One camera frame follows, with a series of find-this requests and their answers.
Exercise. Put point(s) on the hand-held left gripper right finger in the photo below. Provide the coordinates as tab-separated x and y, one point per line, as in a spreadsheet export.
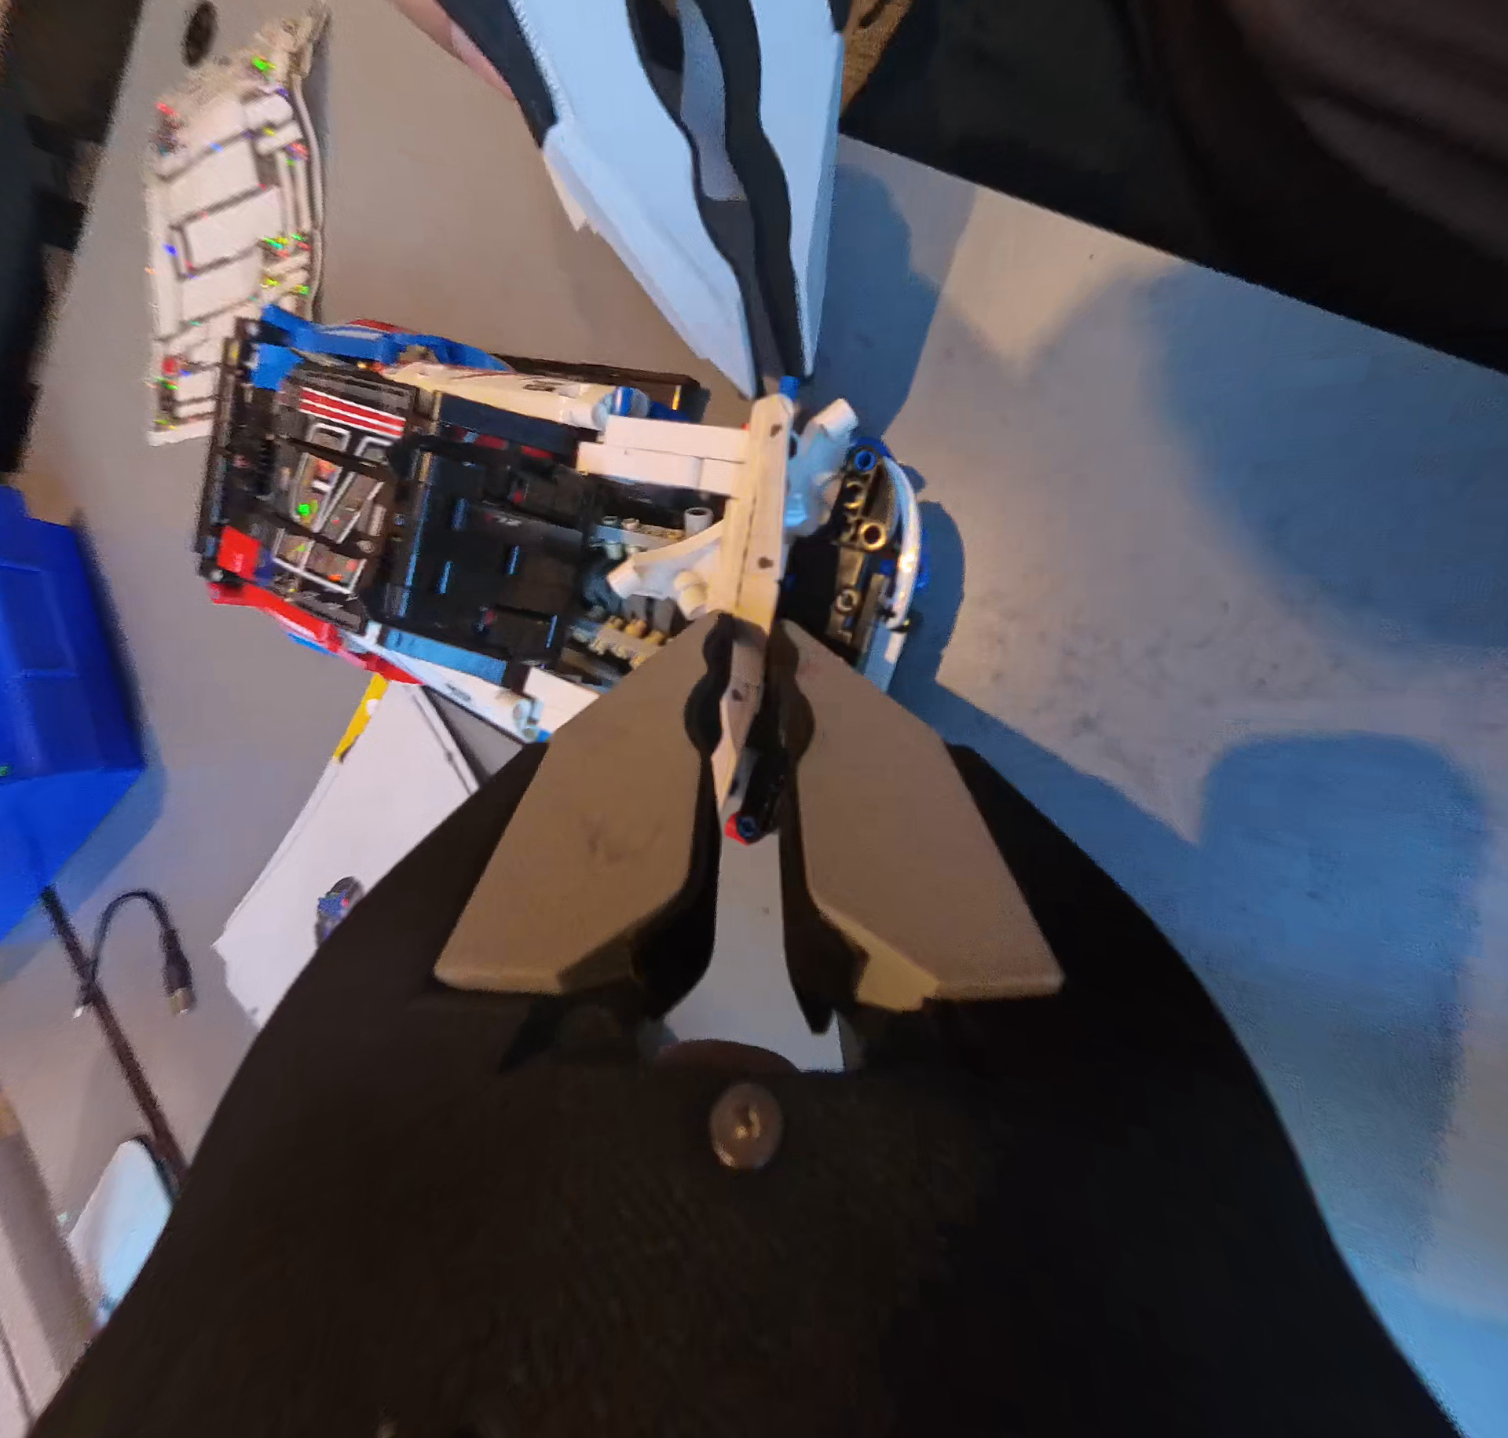
920	873

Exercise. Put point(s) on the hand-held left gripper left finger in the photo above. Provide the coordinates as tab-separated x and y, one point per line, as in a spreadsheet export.
578	861

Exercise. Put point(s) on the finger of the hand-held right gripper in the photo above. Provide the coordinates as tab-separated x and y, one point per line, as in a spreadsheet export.
614	154
807	106

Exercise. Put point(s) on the holographic sticker sheet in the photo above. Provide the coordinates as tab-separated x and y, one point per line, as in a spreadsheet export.
225	224

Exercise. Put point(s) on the toy brick race car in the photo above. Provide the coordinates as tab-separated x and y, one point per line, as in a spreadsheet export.
449	519

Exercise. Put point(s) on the white toy brick panel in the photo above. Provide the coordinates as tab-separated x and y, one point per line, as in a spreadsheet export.
760	519

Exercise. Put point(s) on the grey desk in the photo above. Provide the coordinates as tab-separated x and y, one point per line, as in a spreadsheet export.
1120	460

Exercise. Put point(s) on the thick instruction booklet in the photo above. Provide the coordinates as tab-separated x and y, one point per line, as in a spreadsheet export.
366	825

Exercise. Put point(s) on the blue storage bin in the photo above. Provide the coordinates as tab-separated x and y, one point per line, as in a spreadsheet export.
60	696

